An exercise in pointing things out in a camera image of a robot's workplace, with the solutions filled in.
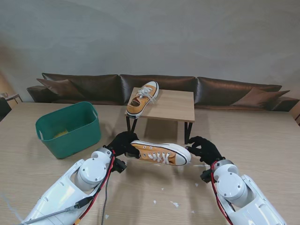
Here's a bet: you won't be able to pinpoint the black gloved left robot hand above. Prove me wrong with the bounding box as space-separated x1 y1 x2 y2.
109 131 141 158

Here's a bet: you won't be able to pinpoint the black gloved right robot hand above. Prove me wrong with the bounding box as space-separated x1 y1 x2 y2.
186 136 225 165

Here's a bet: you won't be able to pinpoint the yellow canvas sneaker white laces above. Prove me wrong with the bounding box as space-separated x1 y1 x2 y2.
130 140 192 166
126 81 160 119

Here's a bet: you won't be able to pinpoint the wooden brush pale bristles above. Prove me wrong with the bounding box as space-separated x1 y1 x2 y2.
52 127 70 139

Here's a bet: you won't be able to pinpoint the green plastic basket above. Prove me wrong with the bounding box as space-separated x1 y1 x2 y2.
35 101 102 160

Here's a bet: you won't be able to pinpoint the small wooden table black legs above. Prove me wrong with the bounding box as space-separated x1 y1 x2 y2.
124 87 195 145

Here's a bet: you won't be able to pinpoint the brown leather cushion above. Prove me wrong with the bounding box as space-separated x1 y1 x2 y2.
36 78 86 99
231 88 291 107

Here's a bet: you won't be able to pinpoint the dark brown leather sofa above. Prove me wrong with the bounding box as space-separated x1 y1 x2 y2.
26 72 300 113

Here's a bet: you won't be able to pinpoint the small wooden side table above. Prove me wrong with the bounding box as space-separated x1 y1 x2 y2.
0 92 23 104

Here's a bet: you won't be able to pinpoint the red cable on right arm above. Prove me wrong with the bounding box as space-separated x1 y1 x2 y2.
210 161 232 223

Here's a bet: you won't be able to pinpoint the red cable on arm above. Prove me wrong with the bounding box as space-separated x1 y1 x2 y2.
210 161 232 223
77 151 117 225

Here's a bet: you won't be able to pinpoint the red cable on left arm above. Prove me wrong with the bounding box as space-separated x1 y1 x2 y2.
77 151 117 225

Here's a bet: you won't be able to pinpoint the grey cable on left arm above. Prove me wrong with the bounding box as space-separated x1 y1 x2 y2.
101 173 110 225

